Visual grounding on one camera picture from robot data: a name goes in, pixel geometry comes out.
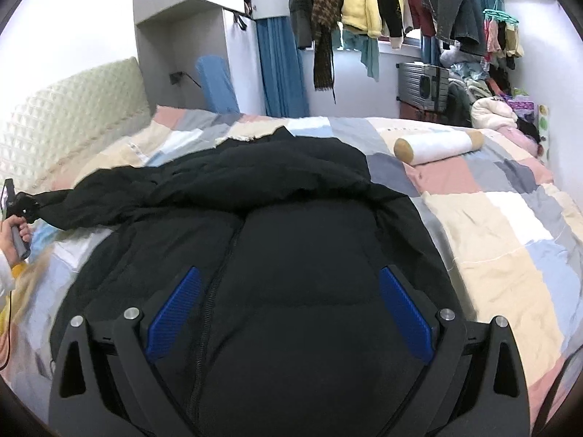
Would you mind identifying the brown houndstooth scarf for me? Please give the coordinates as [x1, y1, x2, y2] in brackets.
[310, 0, 342, 103]

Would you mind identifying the dark denim jacket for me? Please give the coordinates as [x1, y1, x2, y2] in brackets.
[422, 0, 488, 57]

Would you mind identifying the pile of clothes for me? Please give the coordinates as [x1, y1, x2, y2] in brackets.
[440, 48, 553, 160]

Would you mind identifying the cream quilted headboard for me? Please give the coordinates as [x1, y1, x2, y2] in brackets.
[0, 56, 151, 188]

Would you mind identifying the blue folded board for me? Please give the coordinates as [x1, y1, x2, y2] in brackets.
[196, 55, 240, 114]

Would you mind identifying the dark red hanging garment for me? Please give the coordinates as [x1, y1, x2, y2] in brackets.
[406, 0, 437, 37]

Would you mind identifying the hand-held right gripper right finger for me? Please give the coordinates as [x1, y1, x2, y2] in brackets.
[379, 264, 532, 437]

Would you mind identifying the person's left hand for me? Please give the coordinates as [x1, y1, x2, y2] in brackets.
[0, 218, 34, 265]

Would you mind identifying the yellow fleece jacket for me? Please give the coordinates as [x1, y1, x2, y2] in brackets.
[341, 0, 411, 38]

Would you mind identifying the green clip hanger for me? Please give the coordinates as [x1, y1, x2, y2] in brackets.
[483, 0, 520, 25]

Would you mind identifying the white cylindrical bolster pillow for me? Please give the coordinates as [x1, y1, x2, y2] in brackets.
[394, 129, 485, 165]

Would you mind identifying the black hanging coat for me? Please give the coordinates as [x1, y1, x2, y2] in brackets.
[286, 0, 320, 51]

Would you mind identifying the grey suitcase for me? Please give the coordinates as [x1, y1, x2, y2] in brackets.
[396, 61, 451, 123]

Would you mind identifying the white wall cabinet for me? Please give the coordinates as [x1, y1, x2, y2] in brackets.
[133, 0, 261, 114]

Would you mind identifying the black puffer jacket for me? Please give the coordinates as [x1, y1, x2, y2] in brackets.
[28, 126, 472, 437]

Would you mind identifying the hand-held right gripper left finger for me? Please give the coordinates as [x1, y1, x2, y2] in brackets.
[48, 266, 215, 437]

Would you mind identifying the teal hanging garment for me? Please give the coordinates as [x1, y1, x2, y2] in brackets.
[343, 30, 380, 83]

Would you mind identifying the patchwork bed blanket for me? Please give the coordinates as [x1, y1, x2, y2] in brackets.
[0, 105, 583, 420]

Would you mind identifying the person's left forearm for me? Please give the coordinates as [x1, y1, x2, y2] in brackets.
[0, 249, 24, 301]

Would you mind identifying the blue curtain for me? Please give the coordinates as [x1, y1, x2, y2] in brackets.
[256, 16, 310, 118]

